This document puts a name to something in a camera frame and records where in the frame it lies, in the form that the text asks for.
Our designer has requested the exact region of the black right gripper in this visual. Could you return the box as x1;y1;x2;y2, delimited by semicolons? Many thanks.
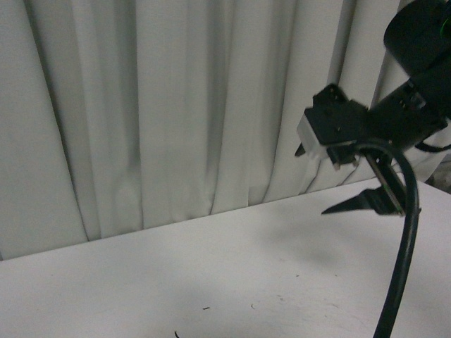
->
295;84;404;215

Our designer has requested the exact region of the grey pleated curtain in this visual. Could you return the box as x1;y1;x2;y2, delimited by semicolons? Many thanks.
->
1;1;406;260

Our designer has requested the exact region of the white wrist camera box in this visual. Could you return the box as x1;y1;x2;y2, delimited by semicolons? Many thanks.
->
296;115;357;161

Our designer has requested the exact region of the black cable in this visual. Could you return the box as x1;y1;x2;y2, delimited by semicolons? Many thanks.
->
354;137;423;338

